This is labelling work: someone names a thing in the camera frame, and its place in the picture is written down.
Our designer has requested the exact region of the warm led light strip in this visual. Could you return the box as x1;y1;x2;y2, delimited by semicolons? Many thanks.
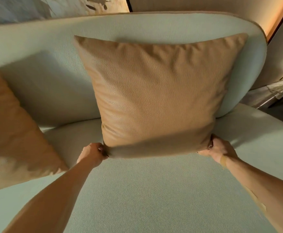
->
265;0;283;43

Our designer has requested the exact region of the person's right forearm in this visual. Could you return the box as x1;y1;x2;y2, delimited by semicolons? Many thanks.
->
224;157;283;233

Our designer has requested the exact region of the beige leather sofa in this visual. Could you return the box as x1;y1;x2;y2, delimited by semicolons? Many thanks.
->
0;11;283;233

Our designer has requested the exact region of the person's left forearm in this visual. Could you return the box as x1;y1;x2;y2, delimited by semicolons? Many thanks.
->
3;162;101;233

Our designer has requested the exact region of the tan wrist adhesive bandage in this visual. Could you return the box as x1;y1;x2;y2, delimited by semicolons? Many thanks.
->
219;155;229;170

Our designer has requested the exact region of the glass side table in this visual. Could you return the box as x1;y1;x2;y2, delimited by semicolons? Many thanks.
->
241;75;283;109

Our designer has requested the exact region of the tan leather cushion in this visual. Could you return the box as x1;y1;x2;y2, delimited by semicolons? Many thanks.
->
0;53;69;193
73;32;249;159

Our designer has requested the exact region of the person's right hand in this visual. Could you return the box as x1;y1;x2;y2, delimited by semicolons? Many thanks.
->
196;134;239;165

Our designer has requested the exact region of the long tan forearm tape strip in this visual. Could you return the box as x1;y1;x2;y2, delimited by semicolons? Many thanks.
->
243;185;267;213

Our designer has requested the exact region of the person's left hand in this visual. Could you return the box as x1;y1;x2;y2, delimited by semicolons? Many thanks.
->
76;142;109;168

